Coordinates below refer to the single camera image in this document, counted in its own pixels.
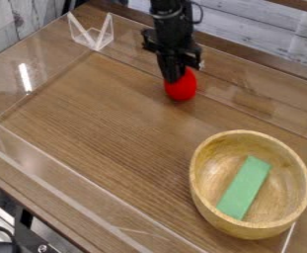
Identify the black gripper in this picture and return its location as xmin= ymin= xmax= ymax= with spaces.
xmin=141 ymin=9 xmax=201 ymax=83

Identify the red plush strawberry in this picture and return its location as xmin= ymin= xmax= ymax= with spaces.
xmin=162 ymin=67 xmax=197 ymax=101

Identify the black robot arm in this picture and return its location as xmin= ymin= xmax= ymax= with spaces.
xmin=141 ymin=0 xmax=204 ymax=83

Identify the wooden bowl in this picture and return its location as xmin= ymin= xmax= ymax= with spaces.
xmin=188 ymin=129 xmax=307 ymax=240

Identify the green rectangular block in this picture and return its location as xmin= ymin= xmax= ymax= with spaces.
xmin=216 ymin=156 xmax=271 ymax=220

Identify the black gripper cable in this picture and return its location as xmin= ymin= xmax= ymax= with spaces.
xmin=188 ymin=1 xmax=204 ymax=26

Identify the clear acrylic wall panel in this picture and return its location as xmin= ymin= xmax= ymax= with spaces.
xmin=0 ymin=125 xmax=205 ymax=253

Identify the black table leg frame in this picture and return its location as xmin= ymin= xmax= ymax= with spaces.
xmin=14 ymin=206 xmax=68 ymax=253

